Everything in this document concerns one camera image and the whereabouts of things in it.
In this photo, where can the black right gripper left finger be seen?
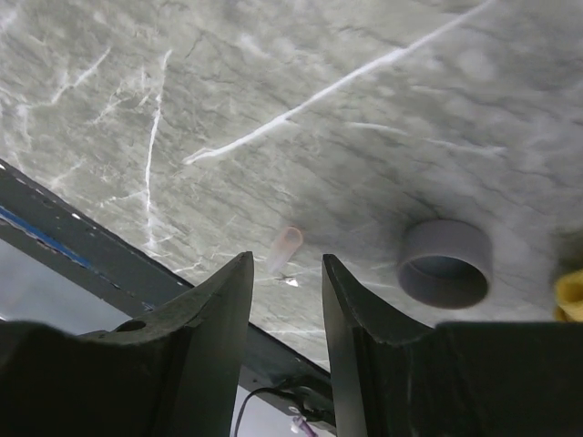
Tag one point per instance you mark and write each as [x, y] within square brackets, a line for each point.
[171, 372]

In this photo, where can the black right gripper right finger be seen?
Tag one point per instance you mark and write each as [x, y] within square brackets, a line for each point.
[394, 376]

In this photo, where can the yellow folded cloth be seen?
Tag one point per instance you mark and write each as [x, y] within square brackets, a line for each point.
[569, 297]

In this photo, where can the small grey round lid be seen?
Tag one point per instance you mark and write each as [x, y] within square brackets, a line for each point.
[445, 264]

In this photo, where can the small clear pink pen cap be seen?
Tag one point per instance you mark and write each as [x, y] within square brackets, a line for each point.
[283, 248]

